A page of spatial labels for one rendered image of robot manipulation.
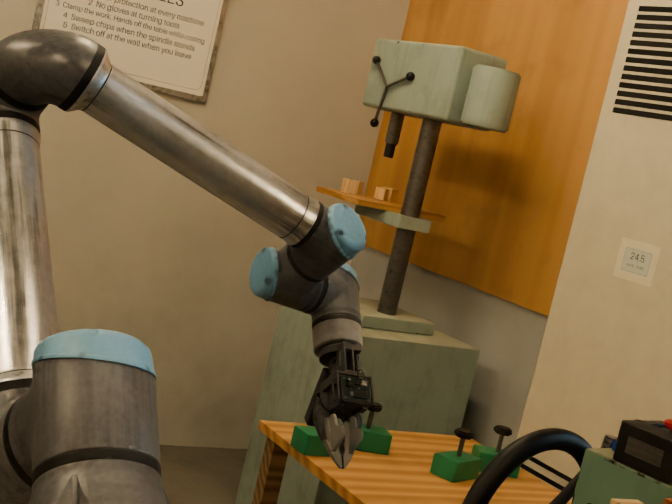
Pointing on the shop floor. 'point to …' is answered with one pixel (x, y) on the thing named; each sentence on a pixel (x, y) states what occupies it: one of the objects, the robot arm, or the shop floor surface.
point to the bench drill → (466, 70)
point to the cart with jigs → (394, 466)
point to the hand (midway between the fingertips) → (339, 462)
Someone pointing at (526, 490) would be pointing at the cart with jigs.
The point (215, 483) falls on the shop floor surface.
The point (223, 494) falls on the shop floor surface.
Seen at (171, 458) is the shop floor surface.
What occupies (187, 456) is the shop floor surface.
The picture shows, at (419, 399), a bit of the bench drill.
